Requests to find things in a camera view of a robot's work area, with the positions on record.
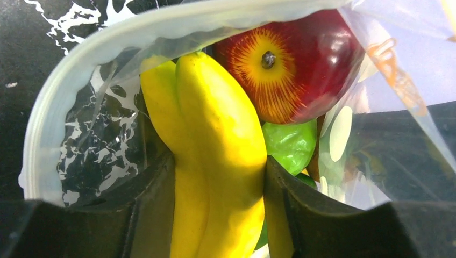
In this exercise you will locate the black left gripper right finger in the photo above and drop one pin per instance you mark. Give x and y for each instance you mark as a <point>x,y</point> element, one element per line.
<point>303,222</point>

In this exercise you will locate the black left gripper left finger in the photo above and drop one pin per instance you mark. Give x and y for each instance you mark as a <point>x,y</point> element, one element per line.
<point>89,224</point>

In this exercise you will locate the yellow fake banana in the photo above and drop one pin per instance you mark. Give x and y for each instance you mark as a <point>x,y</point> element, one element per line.
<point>205,118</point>

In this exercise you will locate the clear zip top bag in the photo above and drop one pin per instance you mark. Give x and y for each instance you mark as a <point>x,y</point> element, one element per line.
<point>391,137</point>

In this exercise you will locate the green fake pepper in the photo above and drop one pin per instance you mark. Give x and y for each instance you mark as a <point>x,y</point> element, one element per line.
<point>293,147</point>

